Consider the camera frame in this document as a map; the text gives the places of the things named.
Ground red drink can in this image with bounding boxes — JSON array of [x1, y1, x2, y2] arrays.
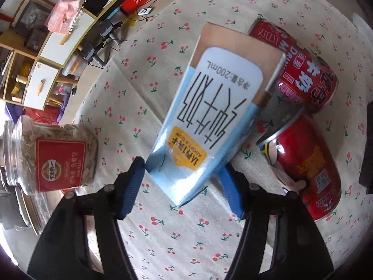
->
[[248, 19, 338, 114], [256, 112, 342, 222]]

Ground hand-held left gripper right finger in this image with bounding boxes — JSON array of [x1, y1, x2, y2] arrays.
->
[[220, 165, 334, 280]]

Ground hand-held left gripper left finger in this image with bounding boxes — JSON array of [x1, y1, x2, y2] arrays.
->
[[27, 157, 145, 280]]

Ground clear jar with red label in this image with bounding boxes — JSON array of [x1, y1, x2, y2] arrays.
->
[[3, 115, 99, 195]]

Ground wooden cabinet with white drawers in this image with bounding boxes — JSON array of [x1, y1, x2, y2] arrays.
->
[[0, 0, 164, 111]]

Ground glass jar with lid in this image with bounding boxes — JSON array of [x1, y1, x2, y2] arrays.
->
[[0, 178, 44, 235]]

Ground pink printed cloth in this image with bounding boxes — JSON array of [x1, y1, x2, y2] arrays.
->
[[45, 0, 97, 34]]

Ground black grey device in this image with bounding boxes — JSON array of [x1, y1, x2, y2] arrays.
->
[[99, 19, 126, 44], [80, 42, 106, 68]]

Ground light blue milk carton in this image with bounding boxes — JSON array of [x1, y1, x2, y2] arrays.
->
[[145, 22, 287, 208]]

